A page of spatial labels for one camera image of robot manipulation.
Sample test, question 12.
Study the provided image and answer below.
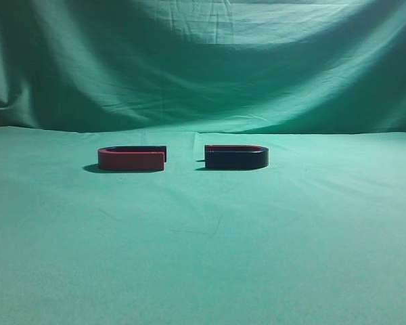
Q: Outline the left red blue horseshoe magnet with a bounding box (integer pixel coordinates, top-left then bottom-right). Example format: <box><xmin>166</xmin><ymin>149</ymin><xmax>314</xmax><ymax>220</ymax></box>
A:
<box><xmin>97</xmin><ymin>146</ymin><xmax>167</xmax><ymax>171</ymax></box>

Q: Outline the green cloth backdrop and cover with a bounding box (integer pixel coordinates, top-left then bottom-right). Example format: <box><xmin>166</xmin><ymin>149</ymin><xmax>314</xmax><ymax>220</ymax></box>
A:
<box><xmin>0</xmin><ymin>1</ymin><xmax>406</xmax><ymax>324</ymax></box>

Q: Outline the right blue red horseshoe magnet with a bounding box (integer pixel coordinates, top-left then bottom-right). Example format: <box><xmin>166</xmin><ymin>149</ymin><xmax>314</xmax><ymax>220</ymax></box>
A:
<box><xmin>204</xmin><ymin>145</ymin><xmax>269</xmax><ymax>169</ymax></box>

